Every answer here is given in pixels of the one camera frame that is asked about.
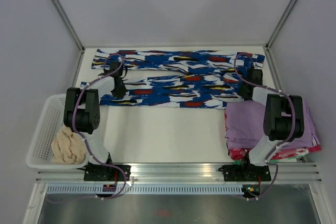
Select aluminium mounting rail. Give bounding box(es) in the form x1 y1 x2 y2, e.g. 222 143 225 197
35 162 322 184

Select pink patterned folded trousers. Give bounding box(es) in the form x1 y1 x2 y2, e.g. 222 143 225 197
223 108 322 161

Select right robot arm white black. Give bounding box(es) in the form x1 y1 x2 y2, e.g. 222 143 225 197
239 67 305 180

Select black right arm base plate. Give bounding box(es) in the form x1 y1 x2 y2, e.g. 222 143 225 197
218 164 271 182

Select aluminium frame post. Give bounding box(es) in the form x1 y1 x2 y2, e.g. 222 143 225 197
265 0 315 50
34 0 85 52

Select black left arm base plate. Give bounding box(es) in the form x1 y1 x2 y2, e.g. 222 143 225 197
83 163 131 182

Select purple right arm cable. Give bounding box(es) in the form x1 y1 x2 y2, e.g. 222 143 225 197
230 52 296 201

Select right aluminium frame post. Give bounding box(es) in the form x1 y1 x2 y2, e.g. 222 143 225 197
265 0 315 50

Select cream crumpled garment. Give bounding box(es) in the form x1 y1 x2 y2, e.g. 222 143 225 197
51 125 87 165

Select green folded garment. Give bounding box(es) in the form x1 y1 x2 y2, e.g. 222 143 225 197
234 159 245 166

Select white perforated plastic basket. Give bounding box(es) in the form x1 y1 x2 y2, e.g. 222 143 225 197
26 94 88 170

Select left aluminium frame post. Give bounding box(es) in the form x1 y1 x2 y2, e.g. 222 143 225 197
34 0 85 52

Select white slotted cable duct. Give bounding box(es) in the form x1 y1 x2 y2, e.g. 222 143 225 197
46 184 262 195

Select blue patterned trousers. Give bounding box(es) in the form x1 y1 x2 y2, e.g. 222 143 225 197
91 49 265 109

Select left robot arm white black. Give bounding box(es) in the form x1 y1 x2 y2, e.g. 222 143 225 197
64 61 127 180

